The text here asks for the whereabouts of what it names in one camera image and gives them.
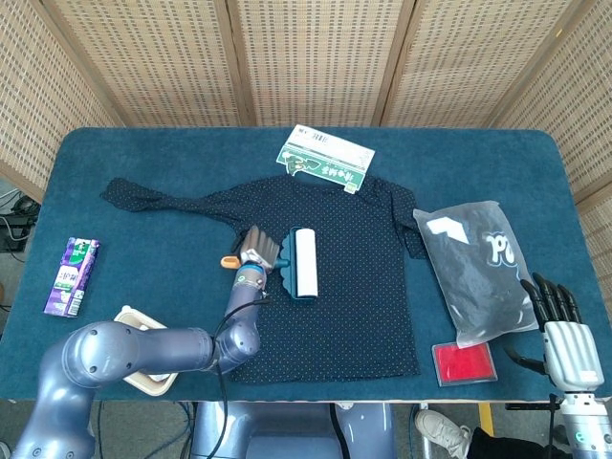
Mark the dark blue dotted shirt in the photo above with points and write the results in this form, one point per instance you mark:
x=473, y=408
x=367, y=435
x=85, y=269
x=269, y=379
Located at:
x=363, y=287

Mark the blue felt table cover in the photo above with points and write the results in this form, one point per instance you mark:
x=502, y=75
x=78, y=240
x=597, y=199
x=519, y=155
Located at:
x=167, y=158

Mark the teal lint roller yellow tip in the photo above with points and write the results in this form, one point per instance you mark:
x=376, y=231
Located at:
x=306, y=263

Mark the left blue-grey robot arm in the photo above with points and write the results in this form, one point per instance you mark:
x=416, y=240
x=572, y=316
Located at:
x=143, y=349

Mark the clear bag with black garment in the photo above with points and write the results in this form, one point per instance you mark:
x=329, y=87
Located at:
x=468, y=268

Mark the white sneaker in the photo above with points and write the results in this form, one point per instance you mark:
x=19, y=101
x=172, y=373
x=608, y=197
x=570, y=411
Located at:
x=442, y=428

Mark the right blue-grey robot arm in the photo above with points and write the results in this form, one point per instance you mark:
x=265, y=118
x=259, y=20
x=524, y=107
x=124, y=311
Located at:
x=581, y=425

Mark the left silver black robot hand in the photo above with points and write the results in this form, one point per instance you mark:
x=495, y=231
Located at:
x=260, y=246

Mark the woven bamboo folding screen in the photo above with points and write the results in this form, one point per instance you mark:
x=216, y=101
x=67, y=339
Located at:
x=315, y=57

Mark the green and white paper box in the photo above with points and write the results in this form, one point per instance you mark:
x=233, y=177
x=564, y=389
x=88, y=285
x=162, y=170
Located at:
x=330, y=153

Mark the cream plastic food tray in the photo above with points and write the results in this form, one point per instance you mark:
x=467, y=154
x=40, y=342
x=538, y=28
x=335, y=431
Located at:
x=153, y=387

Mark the blue-grey robot torso base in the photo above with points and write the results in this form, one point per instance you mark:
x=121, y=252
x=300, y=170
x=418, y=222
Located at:
x=287, y=430

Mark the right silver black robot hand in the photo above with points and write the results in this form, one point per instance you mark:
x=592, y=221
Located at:
x=571, y=354

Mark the red ink pad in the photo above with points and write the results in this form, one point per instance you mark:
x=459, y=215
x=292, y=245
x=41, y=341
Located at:
x=461, y=363

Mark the black trouser leg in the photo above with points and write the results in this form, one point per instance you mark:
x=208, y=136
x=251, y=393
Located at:
x=507, y=444

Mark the purple drink carton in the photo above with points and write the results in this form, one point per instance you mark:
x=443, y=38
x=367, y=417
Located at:
x=72, y=277

